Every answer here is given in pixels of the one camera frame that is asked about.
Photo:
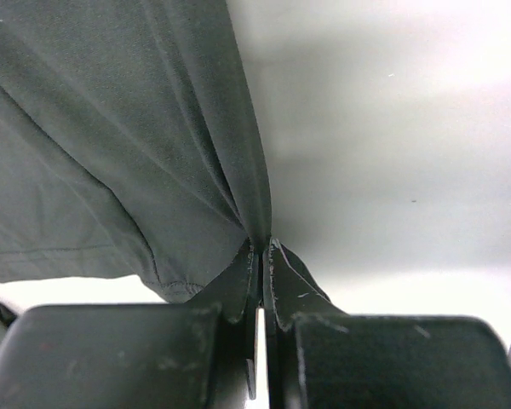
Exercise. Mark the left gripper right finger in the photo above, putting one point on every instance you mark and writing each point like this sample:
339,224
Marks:
320,357

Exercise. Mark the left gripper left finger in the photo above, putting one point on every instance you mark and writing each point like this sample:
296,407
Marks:
196,354

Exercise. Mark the black graphic t-shirt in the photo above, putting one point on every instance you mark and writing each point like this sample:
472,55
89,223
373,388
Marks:
128,144

